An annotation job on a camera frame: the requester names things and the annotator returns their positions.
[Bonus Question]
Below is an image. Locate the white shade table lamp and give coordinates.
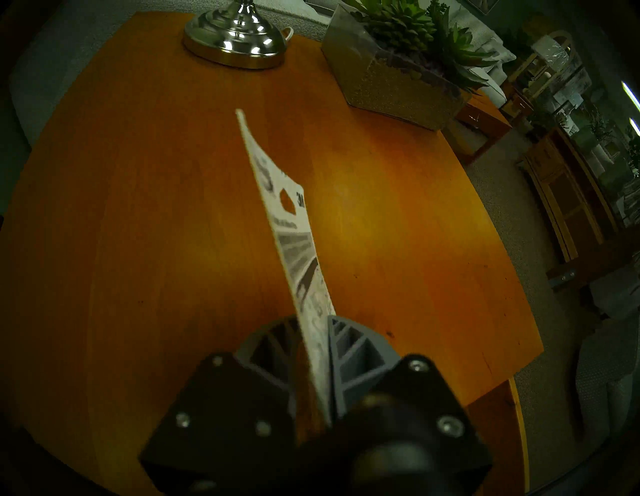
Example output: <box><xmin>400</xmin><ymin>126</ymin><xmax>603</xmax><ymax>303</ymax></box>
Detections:
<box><xmin>182</xmin><ymin>0</ymin><xmax>295</xmax><ymax>70</ymax></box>

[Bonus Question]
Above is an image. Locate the arched wooden cabinet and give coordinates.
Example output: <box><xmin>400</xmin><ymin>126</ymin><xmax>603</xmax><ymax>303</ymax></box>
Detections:
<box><xmin>520</xmin><ymin>30</ymin><xmax>583</xmax><ymax>101</ymax></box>

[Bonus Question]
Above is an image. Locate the wooden sideboard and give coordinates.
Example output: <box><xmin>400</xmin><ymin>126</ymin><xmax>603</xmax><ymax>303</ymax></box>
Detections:
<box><xmin>517</xmin><ymin>127</ymin><xmax>621</xmax><ymax>263</ymax></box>

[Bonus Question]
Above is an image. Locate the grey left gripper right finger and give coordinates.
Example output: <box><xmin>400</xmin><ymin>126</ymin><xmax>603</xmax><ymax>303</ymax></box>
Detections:
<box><xmin>327</xmin><ymin>315</ymin><xmax>496</xmax><ymax>496</ymax></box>

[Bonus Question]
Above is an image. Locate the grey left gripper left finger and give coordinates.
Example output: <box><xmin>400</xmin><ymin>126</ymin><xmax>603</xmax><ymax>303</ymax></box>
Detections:
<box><xmin>140</xmin><ymin>315</ymin><xmax>307</xmax><ymax>496</ymax></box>

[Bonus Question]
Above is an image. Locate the orange wooden end table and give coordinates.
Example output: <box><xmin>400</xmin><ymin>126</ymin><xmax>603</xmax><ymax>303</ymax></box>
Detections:
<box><xmin>0</xmin><ymin>11</ymin><xmax>546</xmax><ymax>496</ymax></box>

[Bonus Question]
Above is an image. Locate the succulent planter box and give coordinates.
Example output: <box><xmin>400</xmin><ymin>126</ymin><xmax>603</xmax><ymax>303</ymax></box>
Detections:
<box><xmin>321</xmin><ymin>0</ymin><xmax>501</xmax><ymax>132</ymax></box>

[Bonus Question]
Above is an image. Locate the large Command hooks card package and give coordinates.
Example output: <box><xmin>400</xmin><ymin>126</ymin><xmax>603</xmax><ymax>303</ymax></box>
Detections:
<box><xmin>235</xmin><ymin>109</ymin><xmax>337</xmax><ymax>426</ymax></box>

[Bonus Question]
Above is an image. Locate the wooden coffee table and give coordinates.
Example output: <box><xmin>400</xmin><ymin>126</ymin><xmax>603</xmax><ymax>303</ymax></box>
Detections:
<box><xmin>442</xmin><ymin>92</ymin><xmax>513</xmax><ymax>166</ymax></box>

